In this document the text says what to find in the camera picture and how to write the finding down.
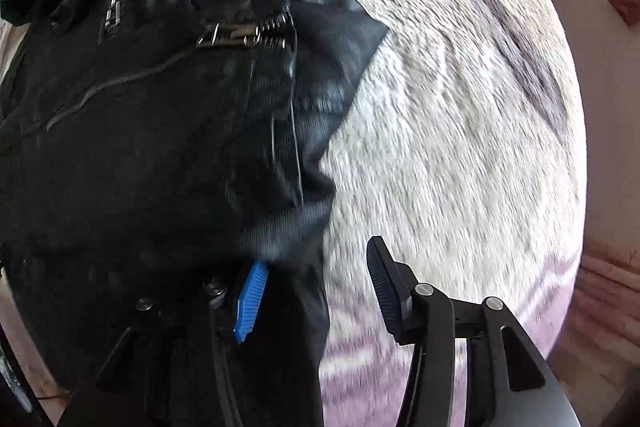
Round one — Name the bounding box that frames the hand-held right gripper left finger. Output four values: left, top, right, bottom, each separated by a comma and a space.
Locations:
95, 261, 271, 427

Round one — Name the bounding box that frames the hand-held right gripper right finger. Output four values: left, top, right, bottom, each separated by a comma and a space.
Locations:
366, 236, 547, 427

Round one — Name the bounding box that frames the black leather jacket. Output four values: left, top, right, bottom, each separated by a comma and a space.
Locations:
0, 0, 390, 427

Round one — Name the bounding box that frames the white and purple fuzzy blanket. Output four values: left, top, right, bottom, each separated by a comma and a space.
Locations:
220, 0, 587, 427

